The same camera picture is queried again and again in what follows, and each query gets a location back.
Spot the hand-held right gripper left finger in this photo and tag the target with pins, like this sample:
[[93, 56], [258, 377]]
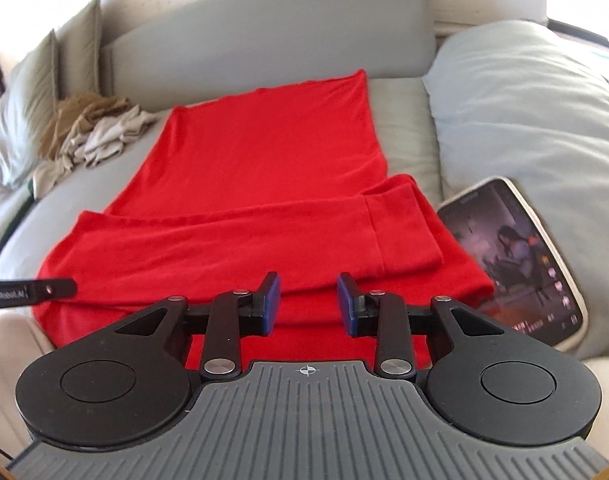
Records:
[[270, 305]]

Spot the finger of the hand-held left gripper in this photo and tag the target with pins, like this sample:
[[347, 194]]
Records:
[[54, 289]]

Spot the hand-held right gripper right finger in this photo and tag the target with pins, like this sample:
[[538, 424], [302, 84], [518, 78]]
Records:
[[347, 305]]

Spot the red shirt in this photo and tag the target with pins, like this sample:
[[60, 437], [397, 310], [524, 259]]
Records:
[[264, 160]]

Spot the grey garment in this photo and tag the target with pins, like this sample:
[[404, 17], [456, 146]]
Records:
[[109, 135]]

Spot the brown garment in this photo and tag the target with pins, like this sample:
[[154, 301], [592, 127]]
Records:
[[69, 120]]

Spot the smartphone with white case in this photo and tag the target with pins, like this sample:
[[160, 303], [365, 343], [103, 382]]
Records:
[[514, 260]]

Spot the grey sofa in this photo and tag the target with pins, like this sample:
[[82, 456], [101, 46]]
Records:
[[409, 125]]

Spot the beige throw pillows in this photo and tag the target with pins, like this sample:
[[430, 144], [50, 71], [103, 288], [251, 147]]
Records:
[[82, 45]]

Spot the light grey pillow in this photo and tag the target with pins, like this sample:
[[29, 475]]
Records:
[[509, 110]]

